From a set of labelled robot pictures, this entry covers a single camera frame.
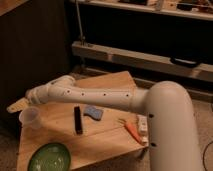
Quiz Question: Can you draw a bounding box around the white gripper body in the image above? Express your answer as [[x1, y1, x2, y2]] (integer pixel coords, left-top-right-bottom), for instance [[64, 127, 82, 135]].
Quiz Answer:
[[26, 86, 48, 104]]

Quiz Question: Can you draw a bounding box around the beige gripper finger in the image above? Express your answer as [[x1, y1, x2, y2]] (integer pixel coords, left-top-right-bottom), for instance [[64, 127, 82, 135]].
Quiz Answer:
[[7, 98, 29, 113]]

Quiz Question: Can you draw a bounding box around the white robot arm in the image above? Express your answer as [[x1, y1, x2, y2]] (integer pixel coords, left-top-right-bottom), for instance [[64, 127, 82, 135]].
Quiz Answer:
[[7, 75, 203, 171]]

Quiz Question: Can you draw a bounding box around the translucent white cup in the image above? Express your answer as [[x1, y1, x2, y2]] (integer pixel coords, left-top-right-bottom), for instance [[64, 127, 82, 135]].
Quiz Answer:
[[19, 107, 42, 130]]

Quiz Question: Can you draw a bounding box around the black rectangular bar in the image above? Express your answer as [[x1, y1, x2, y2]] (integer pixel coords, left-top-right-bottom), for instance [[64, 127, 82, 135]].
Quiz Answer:
[[74, 106, 83, 135]]

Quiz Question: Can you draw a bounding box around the green plate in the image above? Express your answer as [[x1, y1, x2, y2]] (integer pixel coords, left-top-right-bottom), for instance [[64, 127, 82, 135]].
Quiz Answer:
[[27, 143, 71, 171]]

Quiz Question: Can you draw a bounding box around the vertical metal pole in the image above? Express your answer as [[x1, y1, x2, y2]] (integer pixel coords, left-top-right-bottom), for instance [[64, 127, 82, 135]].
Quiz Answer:
[[75, 0, 85, 45]]

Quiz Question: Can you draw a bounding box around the wooden table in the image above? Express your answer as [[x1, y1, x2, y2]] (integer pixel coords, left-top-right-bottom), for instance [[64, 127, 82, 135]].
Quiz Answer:
[[15, 70, 149, 171]]

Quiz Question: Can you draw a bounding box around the white rectangular block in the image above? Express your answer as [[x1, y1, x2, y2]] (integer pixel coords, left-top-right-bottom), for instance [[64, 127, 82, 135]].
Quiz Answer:
[[137, 115, 148, 145]]

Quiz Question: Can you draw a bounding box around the upper shelf with clutter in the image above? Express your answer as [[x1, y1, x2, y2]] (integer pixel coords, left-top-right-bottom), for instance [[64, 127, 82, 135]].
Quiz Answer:
[[69, 0, 213, 21]]

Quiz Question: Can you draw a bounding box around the black handle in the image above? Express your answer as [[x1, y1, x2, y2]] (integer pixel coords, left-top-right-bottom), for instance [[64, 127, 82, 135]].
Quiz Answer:
[[170, 58, 201, 68]]

